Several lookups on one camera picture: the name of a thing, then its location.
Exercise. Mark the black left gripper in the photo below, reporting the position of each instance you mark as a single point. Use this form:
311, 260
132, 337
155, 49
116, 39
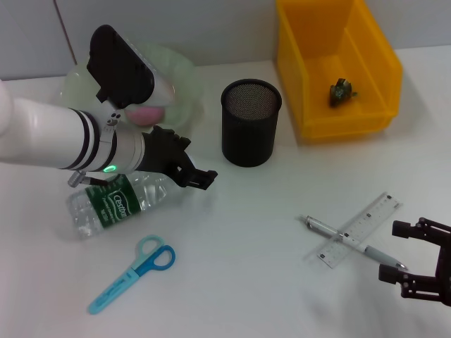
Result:
165, 151

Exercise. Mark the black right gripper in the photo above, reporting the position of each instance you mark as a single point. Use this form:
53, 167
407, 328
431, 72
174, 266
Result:
445, 271

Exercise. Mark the pink toy peach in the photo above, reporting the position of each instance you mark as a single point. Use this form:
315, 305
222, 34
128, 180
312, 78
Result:
146, 116

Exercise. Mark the clear green-label water bottle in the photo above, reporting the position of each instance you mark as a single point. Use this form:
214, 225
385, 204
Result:
105, 207

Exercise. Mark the blue cyan scissors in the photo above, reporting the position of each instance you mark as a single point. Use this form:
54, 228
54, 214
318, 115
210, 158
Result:
112, 292

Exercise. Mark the green plastic wrapper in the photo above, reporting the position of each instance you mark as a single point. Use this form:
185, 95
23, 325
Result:
340, 93

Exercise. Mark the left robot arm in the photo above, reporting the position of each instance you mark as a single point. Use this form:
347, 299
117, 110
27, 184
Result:
53, 134

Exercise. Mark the clear plastic ruler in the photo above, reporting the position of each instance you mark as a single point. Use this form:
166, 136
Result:
380, 207

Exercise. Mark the black mesh pen holder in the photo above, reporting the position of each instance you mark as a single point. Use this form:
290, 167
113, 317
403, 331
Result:
248, 137

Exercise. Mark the grey white pen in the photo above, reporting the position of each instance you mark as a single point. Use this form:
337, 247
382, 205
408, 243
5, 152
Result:
352, 241

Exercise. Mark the translucent green fruit plate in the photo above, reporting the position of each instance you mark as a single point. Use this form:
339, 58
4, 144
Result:
183, 84

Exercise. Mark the yellow plastic bin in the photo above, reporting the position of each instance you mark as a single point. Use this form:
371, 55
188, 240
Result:
370, 116

